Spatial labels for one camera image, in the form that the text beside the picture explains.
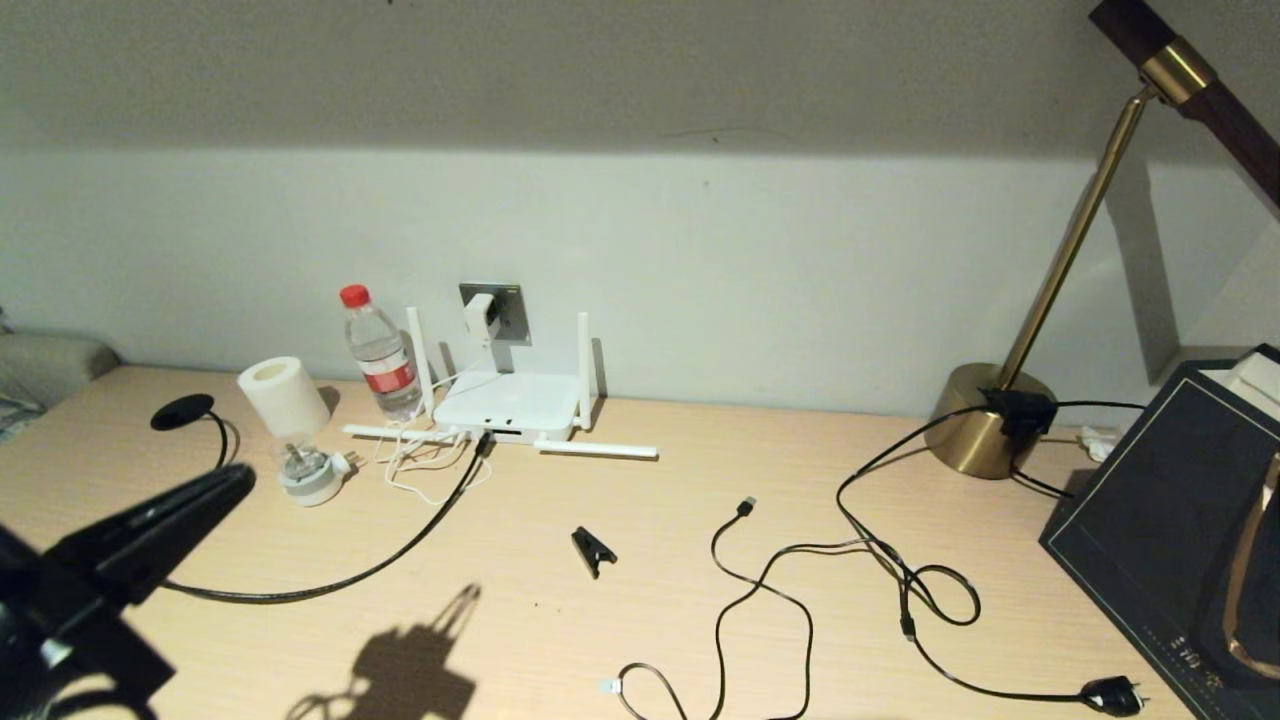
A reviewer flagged white paper roll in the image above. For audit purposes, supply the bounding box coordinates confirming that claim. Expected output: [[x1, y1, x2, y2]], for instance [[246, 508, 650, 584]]
[[237, 356, 331, 441]]

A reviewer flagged black lamp power cord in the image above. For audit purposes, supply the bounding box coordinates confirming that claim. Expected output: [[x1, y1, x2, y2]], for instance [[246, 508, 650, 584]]
[[838, 388, 1151, 717]]

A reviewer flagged black ethernet cable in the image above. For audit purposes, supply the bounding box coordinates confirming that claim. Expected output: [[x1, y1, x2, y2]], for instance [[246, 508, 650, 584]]
[[160, 410, 496, 605]]

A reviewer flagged grey wall socket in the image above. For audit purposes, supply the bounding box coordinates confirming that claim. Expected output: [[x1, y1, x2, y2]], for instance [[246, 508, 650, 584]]
[[459, 283, 530, 344]]

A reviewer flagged white router with antennas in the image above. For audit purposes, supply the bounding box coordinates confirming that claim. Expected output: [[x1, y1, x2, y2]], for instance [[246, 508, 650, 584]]
[[342, 308, 661, 459]]

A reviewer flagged patterned cloth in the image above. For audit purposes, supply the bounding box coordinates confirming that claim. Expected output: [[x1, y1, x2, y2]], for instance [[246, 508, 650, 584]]
[[0, 395, 46, 441]]

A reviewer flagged clear water bottle red cap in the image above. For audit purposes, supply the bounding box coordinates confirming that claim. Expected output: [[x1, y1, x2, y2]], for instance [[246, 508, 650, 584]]
[[338, 284, 424, 423]]

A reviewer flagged grey cushion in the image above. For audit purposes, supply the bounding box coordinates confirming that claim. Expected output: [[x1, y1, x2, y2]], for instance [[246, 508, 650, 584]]
[[0, 333, 123, 406]]

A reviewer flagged white box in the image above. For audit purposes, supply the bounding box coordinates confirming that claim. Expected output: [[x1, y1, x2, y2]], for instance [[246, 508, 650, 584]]
[[1205, 352, 1280, 419]]

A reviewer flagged brass desk lamp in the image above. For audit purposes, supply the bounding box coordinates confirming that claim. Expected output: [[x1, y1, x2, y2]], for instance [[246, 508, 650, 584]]
[[927, 0, 1280, 479]]

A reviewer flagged small white round device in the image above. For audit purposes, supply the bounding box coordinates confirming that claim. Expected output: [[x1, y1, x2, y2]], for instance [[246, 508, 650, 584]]
[[277, 443, 356, 508]]

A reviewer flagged black USB cable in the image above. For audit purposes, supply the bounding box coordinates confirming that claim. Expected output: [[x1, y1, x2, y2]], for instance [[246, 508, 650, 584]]
[[600, 495, 916, 720]]

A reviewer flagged small black clip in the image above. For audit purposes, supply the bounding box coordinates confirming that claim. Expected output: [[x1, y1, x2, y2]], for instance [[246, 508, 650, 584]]
[[571, 526, 619, 580]]

